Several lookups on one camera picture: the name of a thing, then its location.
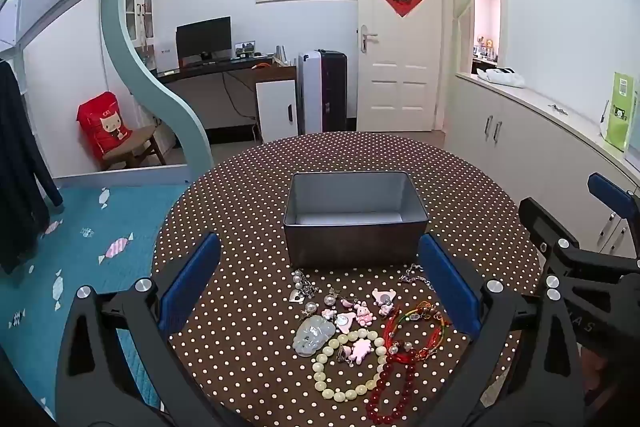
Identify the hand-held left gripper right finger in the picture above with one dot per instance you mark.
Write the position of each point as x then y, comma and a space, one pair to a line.
447, 287

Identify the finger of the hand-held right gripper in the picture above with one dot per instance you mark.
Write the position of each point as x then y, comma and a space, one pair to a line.
607, 192
545, 222

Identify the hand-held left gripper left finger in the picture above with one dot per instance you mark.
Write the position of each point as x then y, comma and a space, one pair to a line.
192, 274

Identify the grey metal box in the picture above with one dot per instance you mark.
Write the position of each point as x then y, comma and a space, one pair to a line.
350, 242

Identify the pink bear brooch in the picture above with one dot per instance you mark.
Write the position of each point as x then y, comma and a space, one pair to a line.
384, 296

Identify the green bag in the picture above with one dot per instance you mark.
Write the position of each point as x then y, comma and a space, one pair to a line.
620, 112

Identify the long white cabinet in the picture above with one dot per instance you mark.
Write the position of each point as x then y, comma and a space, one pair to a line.
525, 142

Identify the brown polka-dot tablecloth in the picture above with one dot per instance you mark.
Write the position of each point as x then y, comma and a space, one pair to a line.
240, 207

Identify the pink rabbit charm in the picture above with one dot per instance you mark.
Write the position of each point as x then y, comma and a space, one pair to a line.
363, 313

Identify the keys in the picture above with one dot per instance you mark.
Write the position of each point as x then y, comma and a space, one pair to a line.
557, 108

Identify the pink bear hair clip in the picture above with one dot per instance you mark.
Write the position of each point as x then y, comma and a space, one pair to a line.
361, 351

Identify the small pink flower charm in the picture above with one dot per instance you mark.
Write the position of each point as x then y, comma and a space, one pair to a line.
328, 313

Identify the white jade pendant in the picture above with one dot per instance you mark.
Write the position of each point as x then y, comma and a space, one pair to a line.
312, 337

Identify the blue candy-print bedding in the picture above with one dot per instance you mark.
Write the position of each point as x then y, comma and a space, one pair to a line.
65, 217

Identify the wooden stool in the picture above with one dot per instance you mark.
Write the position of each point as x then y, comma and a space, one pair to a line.
137, 144

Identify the white plastic bag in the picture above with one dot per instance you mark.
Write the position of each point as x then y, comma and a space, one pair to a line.
500, 77

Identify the red cartoon bag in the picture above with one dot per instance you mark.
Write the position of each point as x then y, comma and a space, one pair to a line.
102, 127

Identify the dark wooden desk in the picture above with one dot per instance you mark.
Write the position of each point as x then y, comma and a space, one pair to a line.
210, 97

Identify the white desk cabinet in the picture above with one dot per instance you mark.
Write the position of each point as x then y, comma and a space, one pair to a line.
275, 112

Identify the dark jacket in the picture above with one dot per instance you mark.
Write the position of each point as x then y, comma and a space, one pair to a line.
20, 182

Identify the white suitcase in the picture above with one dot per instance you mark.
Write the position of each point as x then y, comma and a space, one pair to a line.
310, 92

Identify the white door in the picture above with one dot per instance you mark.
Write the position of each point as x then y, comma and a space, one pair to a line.
400, 57

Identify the white box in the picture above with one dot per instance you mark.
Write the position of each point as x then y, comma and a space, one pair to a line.
165, 56

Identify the dark suitcase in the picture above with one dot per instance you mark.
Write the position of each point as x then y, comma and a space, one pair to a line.
334, 92

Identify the black computer monitor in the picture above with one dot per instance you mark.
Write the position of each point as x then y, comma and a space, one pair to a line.
204, 34

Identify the white glass-door cabinet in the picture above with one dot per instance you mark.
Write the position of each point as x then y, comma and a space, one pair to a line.
137, 12

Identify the teal curved bunk bed frame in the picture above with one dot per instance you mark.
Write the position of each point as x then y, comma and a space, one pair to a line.
140, 72

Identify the small photo frame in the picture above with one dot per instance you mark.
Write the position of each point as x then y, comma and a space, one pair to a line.
244, 49

